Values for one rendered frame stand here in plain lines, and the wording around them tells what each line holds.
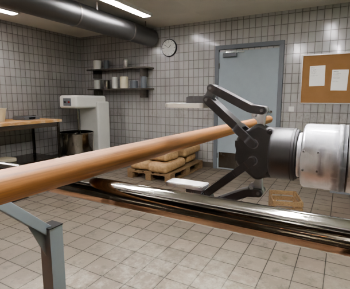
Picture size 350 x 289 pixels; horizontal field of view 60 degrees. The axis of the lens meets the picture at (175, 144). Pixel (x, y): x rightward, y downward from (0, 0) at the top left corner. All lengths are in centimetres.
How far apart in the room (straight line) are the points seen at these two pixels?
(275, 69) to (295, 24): 70
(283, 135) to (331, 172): 8
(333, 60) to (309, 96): 60
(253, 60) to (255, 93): 53
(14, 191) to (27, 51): 624
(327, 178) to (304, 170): 3
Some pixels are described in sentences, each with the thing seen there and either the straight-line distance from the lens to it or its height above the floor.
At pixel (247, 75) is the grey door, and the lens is 529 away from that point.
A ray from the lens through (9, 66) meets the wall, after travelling 626.
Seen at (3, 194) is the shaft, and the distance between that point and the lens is 29.
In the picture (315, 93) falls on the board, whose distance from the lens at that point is 510.
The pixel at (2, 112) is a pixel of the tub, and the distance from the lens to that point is 548.
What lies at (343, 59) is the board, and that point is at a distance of 512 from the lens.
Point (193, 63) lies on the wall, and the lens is 568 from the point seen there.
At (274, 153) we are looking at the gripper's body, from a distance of 43.
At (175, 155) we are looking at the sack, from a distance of 476.
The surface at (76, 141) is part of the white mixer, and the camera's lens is 572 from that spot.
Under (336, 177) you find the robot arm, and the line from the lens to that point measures 42.
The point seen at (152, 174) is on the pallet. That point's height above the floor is 10.
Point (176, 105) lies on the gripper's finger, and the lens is 50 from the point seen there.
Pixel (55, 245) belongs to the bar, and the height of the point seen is 90.
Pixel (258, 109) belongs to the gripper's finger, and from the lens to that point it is 46.
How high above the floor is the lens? 127
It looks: 9 degrees down
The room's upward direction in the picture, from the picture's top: straight up
